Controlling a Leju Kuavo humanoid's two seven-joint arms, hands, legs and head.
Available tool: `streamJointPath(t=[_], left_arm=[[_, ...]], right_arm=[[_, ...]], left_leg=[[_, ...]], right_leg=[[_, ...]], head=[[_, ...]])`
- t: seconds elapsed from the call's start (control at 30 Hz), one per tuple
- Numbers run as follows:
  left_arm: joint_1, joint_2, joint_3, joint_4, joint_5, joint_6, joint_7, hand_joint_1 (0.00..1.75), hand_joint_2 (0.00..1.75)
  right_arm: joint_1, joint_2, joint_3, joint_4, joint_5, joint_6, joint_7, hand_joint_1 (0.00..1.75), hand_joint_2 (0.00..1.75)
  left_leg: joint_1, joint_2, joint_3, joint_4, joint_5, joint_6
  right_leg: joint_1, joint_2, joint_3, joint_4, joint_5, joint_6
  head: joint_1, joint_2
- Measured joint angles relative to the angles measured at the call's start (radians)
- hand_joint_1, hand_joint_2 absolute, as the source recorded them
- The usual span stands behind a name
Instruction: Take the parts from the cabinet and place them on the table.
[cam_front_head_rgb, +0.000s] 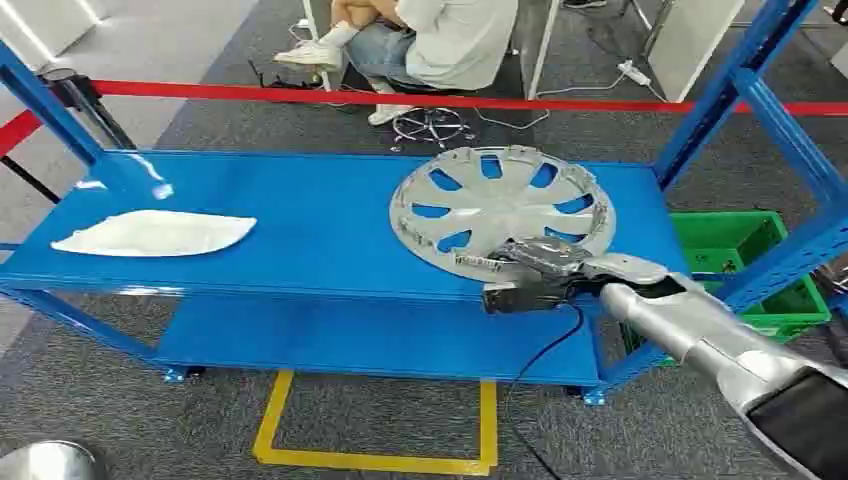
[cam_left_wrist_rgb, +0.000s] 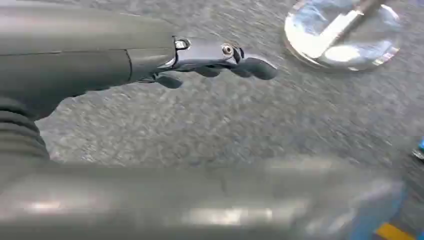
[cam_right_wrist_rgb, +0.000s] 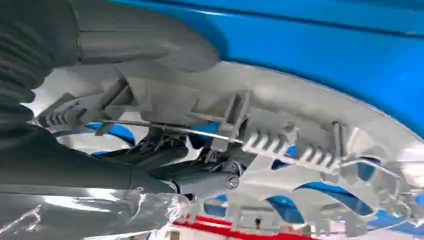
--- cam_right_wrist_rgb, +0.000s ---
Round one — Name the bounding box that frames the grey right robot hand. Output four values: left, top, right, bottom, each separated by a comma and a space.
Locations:
0, 0, 243, 240

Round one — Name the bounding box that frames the red strip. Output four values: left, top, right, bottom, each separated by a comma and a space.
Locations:
172, 215, 319, 240

